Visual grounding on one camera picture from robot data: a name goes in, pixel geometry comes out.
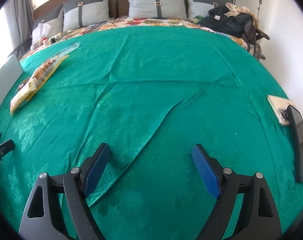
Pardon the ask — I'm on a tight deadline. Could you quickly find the rice cracker pack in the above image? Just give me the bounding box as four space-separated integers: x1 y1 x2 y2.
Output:
10 55 69 115

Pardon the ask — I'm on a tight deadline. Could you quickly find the grey cardboard box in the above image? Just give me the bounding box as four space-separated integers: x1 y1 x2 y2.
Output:
0 54 23 105

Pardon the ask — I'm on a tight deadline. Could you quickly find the black phone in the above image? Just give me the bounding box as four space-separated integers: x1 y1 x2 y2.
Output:
286 105 303 183

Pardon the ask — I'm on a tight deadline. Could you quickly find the floral bed sheet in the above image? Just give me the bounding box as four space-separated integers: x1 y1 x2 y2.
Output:
20 17 255 71

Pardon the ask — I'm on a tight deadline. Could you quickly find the white pill bottle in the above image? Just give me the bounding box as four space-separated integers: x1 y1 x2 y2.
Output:
42 38 48 47

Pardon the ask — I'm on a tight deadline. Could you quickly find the clear empty wrapper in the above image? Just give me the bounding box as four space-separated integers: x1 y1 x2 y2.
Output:
53 43 80 58

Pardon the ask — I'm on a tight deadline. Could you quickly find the white plastic bag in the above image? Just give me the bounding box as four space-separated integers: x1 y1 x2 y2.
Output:
30 23 52 51

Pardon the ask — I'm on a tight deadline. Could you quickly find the green embossed bed cover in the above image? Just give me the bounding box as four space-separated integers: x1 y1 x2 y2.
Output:
0 27 303 239

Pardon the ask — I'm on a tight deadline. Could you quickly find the grey curtain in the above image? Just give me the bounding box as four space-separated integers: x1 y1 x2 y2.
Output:
4 0 34 49

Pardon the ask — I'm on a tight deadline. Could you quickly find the grey pillow far left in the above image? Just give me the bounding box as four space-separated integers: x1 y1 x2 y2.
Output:
33 4 64 38

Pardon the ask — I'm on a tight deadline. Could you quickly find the grey pillow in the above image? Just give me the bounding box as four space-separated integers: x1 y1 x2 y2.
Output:
63 0 110 33
187 0 233 20
128 0 187 20
33 4 64 38

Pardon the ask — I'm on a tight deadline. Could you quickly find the grey pillow centre left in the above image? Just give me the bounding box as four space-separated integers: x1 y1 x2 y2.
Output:
63 0 110 33

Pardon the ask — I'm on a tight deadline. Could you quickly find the black clothes pile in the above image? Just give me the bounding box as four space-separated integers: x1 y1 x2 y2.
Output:
193 3 270 51

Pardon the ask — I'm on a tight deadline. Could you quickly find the grey pillow far right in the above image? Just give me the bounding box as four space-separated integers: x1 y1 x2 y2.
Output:
187 0 233 20

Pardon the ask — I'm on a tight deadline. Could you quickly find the grey pillow centre right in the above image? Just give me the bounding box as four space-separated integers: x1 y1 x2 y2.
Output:
128 0 187 20

